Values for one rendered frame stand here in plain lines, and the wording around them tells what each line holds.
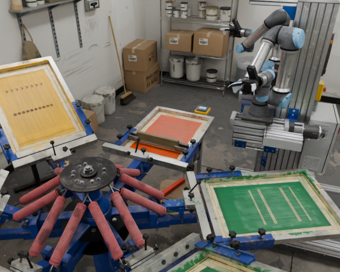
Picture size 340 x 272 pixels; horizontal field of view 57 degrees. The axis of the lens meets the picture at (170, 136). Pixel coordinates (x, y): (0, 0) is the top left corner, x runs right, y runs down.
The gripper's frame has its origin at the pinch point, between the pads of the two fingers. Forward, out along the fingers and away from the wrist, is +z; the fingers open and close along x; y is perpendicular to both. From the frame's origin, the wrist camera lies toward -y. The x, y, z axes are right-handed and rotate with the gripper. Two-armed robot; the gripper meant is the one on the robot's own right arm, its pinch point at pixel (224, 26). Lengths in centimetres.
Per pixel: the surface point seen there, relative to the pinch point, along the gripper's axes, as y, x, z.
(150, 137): 47, -122, -19
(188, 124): 63, -75, -17
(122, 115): 167, -14, 185
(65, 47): 44, -59, 213
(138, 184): 28, -173, -66
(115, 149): 44, -151, -12
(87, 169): 8, -193, -54
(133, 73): 143, 65, 245
